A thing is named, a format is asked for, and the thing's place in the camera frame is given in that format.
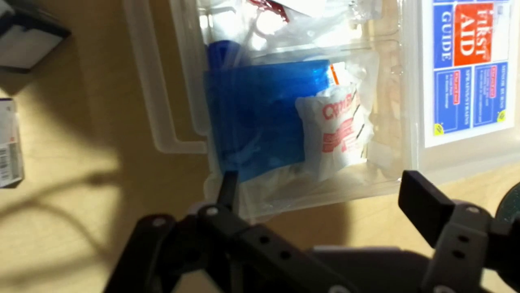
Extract blue bandage box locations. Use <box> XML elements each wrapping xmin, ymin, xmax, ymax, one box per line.
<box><xmin>0</xmin><ymin>97</ymin><xmax>26</xmax><ymax>191</ymax></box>

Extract clear plastic first aid case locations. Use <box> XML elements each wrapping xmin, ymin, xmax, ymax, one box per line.
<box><xmin>120</xmin><ymin>0</ymin><xmax>520</xmax><ymax>222</ymax></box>

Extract clear plastic supply bag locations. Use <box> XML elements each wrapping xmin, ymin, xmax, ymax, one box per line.
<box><xmin>197</xmin><ymin>0</ymin><xmax>403</xmax><ymax>56</ymax></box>

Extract red handled scissors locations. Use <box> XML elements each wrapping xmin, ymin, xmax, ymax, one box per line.
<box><xmin>249</xmin><ymin>0</ymin><xmax>291</xmax><ymax>24</ymax></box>

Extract white gauze packet red print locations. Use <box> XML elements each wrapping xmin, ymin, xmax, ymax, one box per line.
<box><xmin>294</xmin><ymin>89</ymin><xmax>375</xmax><ymax>185</ymax></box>

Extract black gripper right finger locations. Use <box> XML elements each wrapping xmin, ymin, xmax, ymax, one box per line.
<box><xmin>398</xmin><ymin>170</ymin><xmax>520</xmax><ymax>293</ymax></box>

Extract blue glove bag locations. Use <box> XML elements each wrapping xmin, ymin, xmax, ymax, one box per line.
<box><xmin>202</xmin><ymin>40</ymin><xmax>335</xmax><ymax>185</ymax></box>

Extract dark green mug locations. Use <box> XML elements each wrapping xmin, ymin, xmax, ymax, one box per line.
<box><xmin>494</xmin><ymin>181</ymin><xmax>520</xmax><ymax>225</ymax></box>

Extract blue white box front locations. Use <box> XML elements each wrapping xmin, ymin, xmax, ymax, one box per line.
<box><xmin>421</xmin><ymin>0</ymin><xmax>517</xmax><ymax>151</ymax></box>

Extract small grey cardboard box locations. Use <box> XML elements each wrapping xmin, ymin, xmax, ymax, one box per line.
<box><xmin>0</xmin><ymin>0</ymin><xmax>72</xmax><ymax>74</ymax></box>

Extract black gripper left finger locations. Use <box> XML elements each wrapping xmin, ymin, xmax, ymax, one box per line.
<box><xmin>102</xmin><ymin>170</ymin><xmax>348</xmax><ymax>293</ymax></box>

